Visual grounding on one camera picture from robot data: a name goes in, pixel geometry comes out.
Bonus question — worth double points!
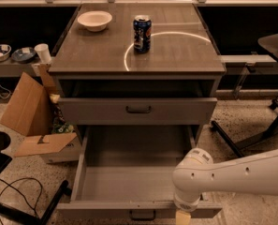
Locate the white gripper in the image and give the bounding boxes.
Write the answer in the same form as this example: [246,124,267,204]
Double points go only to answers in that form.
[174,190,200,225]

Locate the grey drawer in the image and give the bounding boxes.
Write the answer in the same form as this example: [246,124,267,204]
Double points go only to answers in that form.
[55,125,224,221]
[59,97,217,125]

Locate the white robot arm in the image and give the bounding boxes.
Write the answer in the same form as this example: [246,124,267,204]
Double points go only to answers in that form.
[172,148,278,213]

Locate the grey top drawer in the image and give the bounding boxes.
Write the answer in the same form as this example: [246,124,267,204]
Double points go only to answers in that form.
[59,97,217,125]

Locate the grey drawer cabinet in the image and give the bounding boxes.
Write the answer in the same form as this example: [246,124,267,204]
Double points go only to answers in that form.
[49,3,226,140]

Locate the open cardboard box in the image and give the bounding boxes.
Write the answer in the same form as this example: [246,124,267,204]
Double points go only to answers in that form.
[0,72,81,163]

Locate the black stand base right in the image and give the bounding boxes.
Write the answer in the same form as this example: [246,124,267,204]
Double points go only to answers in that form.
[210,98,278,158]

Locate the black stand base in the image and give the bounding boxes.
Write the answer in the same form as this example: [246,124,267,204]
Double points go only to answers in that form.
[210,98,278,158]
[0,180,72,225]

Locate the snack bags in box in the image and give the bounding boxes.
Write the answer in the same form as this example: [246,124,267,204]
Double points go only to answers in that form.
[50,94,74,134]

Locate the black stand base left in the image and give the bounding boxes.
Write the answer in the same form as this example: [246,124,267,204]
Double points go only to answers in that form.
[0,180,72,225]

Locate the blue soda can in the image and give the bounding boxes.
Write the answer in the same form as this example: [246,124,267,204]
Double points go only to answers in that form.
[133,15,152,53]

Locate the dark side table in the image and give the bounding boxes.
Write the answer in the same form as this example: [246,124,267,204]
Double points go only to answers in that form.
[257,34,278,62]

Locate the white bowl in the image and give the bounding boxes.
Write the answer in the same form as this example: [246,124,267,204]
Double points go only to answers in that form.
[77,11,112,32]

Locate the white paper cup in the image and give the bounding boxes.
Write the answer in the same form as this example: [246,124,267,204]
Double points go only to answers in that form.
[35,43,51,64]

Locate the blue patterned bowl right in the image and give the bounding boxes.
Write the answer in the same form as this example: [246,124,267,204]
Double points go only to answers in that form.
[11,47,37,64]

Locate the black cable on floor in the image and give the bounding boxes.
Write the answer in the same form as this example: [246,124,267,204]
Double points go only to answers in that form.
[0,176,44,225]

